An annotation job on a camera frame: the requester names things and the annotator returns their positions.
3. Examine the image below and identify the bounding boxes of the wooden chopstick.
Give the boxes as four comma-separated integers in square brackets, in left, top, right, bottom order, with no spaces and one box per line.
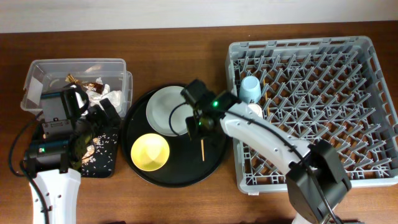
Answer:
[263,79,270,117]
[200,139,205,162]

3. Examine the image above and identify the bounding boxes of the white napkin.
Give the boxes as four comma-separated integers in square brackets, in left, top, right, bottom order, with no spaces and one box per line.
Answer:
[86,84,122,113]

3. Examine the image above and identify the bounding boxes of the gold snack wrapper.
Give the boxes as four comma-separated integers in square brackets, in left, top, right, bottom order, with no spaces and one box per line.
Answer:
[65,73,104,94]

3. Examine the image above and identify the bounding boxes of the pink plastic cup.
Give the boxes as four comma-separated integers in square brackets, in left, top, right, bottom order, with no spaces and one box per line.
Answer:
[248,103,264,118]

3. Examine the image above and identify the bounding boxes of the blue plastic cup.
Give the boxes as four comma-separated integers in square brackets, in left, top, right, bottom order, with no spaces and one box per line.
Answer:
[238,76,261,103]

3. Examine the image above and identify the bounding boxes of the yellow bowl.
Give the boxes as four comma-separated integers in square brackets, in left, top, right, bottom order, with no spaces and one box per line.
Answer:
[130,133,170,172]

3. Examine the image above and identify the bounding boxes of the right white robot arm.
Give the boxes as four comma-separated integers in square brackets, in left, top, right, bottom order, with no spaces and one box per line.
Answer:
[181,89,351,223]

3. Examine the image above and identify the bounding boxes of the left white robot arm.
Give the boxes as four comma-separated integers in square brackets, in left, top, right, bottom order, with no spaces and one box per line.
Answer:
[21,96,121,223]

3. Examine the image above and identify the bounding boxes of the clear plastic waste bin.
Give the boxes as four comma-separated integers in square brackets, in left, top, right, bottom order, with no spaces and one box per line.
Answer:
[21,58,133,118]

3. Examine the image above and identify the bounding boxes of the grey dishwasher rack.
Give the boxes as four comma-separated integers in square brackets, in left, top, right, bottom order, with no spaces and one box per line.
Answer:
[225,36,397,188]

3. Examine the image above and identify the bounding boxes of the food scraps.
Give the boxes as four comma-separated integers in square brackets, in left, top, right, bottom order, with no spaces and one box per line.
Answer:
[81,128,119,178]

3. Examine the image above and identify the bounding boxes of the round black serving tray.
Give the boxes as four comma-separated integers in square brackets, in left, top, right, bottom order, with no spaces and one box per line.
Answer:
[120,88,230,188]

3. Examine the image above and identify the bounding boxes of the black rectangular tray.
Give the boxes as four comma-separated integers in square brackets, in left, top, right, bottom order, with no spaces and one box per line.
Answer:
[30,123,121,179]

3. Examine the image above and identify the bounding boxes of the light grey plate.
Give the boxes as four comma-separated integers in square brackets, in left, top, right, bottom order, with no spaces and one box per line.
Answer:
[146,86,193,136]

